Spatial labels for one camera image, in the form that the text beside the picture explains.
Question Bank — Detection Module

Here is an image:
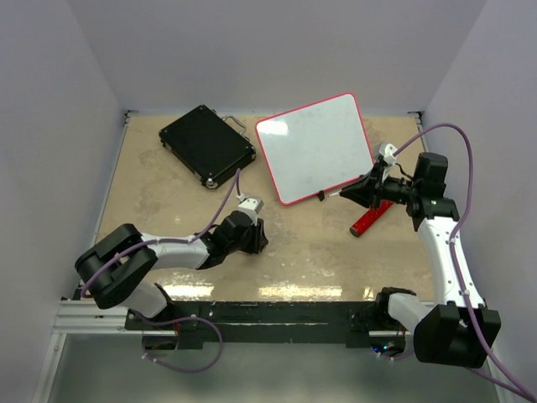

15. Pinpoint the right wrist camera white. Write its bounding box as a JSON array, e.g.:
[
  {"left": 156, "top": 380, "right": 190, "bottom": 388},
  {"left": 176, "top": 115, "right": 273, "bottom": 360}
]
[{"left": 374, "top": 142, "right": 398, "bottom": 165}]

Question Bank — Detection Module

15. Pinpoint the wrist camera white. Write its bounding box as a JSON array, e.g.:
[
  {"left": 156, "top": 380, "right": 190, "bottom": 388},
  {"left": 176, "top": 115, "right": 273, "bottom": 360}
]
[
  {"left": 374, "top": 142, "right": 398, "bottom": 165},
  {"left": 237, "top": 196, "right": 264, "bottom": 218}
]

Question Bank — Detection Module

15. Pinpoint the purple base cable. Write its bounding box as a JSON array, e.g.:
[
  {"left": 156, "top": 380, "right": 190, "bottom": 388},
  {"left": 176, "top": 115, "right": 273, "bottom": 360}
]
[
  {"left": 140, "top": 315, "right": 223, "bottom": 373},
  {"left": 376, "top": 331, "right": 416, "bottom": 362}
]

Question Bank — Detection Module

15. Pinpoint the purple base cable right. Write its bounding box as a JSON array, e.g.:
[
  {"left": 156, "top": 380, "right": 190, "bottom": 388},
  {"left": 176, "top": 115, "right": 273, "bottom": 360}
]
[{"left": 376, "top": 331, "right": 416, "bottom": 362}]

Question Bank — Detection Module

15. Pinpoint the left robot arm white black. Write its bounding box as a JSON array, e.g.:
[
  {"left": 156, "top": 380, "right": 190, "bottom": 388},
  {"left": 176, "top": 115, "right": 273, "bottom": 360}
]
[{"left": 75, "top": 210, "right": 269, "bottom": 329}]

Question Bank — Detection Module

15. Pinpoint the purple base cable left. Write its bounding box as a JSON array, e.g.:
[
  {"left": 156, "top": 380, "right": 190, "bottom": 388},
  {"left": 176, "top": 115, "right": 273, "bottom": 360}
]
[{"left": 140, "top": 315, "right": 223, "bottom": 373}]

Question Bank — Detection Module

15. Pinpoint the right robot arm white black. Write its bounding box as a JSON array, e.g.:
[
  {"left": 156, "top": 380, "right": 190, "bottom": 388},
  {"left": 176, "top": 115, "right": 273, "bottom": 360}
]
[{"left": 339, "top": 152, "right": 501, "bottom": 369}]

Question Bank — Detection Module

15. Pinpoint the black hard case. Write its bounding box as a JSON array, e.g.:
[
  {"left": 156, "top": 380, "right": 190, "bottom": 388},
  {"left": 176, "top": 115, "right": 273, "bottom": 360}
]
[{"left": 159, "top": 105, "right": 257, "bottom": 190}]

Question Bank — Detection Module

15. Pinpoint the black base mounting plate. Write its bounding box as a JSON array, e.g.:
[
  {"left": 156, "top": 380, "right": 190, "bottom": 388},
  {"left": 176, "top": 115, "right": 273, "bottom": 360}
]
[{"left": 124, "top": 300, "right": 414, "bottom": 350}]

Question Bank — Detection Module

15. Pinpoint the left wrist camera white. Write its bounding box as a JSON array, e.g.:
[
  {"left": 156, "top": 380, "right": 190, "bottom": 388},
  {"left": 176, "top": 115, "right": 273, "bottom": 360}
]
[{"left": 237, "top": 196, "right": 264, "bottom": 218}]

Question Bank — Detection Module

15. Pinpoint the whiteboard with pink frame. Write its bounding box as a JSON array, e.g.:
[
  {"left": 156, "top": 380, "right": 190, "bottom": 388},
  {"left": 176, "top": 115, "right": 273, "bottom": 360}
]
[{"left": 255, "top": 92, "right": 373, "bottom": 206}]

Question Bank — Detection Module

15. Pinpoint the red cylindrical eraser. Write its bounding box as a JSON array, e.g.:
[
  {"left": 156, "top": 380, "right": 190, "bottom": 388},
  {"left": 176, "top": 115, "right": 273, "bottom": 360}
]
[{"left": 349, "top": 201, "right": 393, "bottom": 238}]

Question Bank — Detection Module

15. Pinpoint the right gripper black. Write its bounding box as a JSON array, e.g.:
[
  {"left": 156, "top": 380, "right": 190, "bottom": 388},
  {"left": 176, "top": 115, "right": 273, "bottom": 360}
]
[{"left": 341, "top": 162, "right": 420, "bottom": 211}]

